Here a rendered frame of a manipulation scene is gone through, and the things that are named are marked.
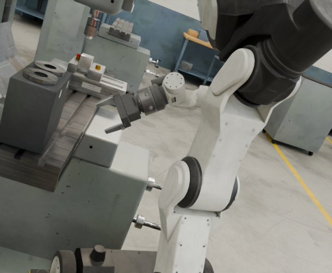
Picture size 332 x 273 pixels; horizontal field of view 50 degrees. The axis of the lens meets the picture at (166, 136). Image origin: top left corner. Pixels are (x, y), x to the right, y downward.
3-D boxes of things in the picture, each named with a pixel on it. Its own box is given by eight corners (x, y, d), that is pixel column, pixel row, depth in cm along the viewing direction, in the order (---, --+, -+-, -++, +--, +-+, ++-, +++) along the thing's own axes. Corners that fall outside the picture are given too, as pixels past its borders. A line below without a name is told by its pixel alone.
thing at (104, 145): (119, 137, 178) (127, 116, 174) (109, 169, 146) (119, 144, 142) (19, 104, 172) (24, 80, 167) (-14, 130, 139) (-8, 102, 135)
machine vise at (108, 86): (122, 96, 174) (130, 75, 170) (121, 105, 160) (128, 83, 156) (51, 71, 167) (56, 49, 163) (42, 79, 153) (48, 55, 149)
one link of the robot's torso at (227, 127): (227, 222, 104) (316, 79, 84) (173, 218, 96) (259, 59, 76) (206, 188, 116) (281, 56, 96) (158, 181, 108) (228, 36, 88)
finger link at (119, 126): (103, 128, 114) (121, 122, 114) (106, 132, 116) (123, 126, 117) (104, 132, 113) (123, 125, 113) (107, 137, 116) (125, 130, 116)
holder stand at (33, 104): (58, 125, 119) (74, 69, 112) (40, 154, 98) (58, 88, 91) (21, 114, 116) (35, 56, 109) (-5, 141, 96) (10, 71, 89)
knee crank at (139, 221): (176, 234, 166) (181, 224, 164) (177, 242, 161) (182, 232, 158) (131, 220, 163) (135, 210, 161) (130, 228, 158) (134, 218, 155)
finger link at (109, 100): (97, 108, 120) (115, 102, 121) (95, 103, 118) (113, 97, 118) (96, 104, 121) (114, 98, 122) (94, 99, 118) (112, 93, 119)
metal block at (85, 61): (90, 69, 163) (94, 56, 161) (88, 72, 158) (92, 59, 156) (79, 65, 162) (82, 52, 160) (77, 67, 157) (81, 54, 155)
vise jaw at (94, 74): (103, 74, 169) (106, 66, 168) (100, 82, 155) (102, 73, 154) (90, 70, 168) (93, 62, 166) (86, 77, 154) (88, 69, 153)
